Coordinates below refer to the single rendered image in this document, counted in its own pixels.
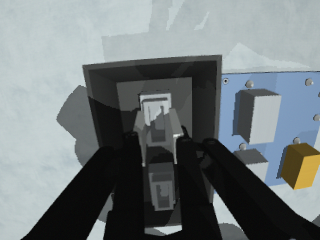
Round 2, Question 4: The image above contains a yellow rectangular block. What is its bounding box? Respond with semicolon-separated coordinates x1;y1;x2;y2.
280;143;320;190

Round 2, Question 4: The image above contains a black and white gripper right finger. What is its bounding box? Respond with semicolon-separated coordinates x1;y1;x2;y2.
169;108;320;240

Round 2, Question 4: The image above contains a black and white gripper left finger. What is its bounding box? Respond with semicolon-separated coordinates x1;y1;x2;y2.
21;111;147;240

